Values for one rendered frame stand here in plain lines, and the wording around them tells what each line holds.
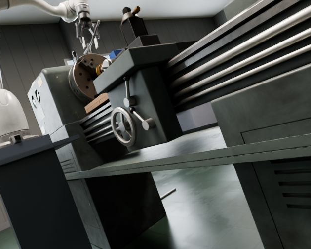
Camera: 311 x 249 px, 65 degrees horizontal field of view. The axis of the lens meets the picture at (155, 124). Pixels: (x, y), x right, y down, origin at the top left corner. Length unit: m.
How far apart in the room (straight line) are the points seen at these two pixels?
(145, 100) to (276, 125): 0.42
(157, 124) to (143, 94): 0.11
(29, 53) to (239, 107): 4.51
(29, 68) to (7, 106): 3.55
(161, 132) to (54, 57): 4.29
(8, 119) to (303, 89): 1.11
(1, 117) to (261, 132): 1.04
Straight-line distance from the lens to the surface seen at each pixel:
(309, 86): 0.56
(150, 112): 0.83
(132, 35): 1.08
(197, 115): 3.90
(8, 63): 4.78
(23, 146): 1.18
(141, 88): 0.84
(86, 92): 1.55
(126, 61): 0.81
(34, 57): 4.90
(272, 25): 0.69
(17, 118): 1.26
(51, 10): 1.84
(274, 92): 0.58
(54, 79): 1.69
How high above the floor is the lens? 0.68
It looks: level
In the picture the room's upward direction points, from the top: 21 degrees counter-clockwise
